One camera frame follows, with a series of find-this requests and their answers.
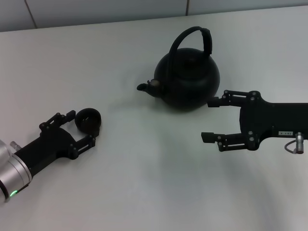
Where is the small black teacup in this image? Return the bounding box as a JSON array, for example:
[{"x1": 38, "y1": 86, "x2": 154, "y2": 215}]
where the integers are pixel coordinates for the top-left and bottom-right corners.
[{"x1": 75, "y1": 108, "x2": 102, "y2": 133}]

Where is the right gripper cable with plug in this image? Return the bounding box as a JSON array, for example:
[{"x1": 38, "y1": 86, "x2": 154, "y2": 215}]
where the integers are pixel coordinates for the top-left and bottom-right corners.
[{"x1": 284, "y1": 131, "x2": 306, "y2": 154}]

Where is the black round teapot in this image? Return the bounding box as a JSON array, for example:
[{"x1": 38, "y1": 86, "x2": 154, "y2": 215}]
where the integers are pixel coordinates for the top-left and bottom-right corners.
[{"x1": 136, "y1": 26, "x2": 221, "y2": 113}]

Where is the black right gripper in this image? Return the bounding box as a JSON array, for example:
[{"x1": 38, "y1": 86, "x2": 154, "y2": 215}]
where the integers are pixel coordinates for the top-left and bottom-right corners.
[{"x1": 201, "y1": 89, "x2": 308, "y2": 152}]

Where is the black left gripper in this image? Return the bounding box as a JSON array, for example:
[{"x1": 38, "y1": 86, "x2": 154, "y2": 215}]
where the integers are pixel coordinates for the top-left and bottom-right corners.
[{"x1": 14, "y1": 110, "x2": 101, "y2": 176}]

